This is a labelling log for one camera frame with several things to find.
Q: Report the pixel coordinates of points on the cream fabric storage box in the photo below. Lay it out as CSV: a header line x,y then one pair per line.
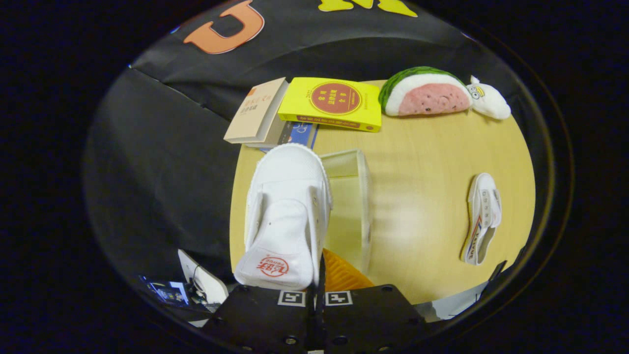
x,y
364,206

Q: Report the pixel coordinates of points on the white plush toy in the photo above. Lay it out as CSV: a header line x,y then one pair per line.
x,y
491,101

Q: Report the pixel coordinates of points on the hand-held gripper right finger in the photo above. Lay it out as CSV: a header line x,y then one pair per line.
x,y
321,300

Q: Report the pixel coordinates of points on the beige book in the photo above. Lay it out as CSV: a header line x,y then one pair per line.
x,y
255,113

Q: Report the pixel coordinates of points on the white canvas shoe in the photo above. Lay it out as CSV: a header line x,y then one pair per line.
x,y
482,216
285,216

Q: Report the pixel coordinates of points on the white flat device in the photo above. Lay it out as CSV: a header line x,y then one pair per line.
x,y
206,282

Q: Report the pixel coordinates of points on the watermelon slice plush toy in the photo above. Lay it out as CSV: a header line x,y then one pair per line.
x,y
427,96

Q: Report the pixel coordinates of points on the blue book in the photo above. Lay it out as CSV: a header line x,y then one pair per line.
x,y
300,133

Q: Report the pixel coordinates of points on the yellow book red circle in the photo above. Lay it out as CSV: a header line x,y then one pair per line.
x,y
334,101

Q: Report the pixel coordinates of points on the blue lit screen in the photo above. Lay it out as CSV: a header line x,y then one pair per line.
x,y
169,292

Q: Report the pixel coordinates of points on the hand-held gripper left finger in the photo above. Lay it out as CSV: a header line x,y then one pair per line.
x,y
260,319

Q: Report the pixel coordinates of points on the black table clamp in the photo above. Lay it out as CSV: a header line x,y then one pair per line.
x,y
496,274

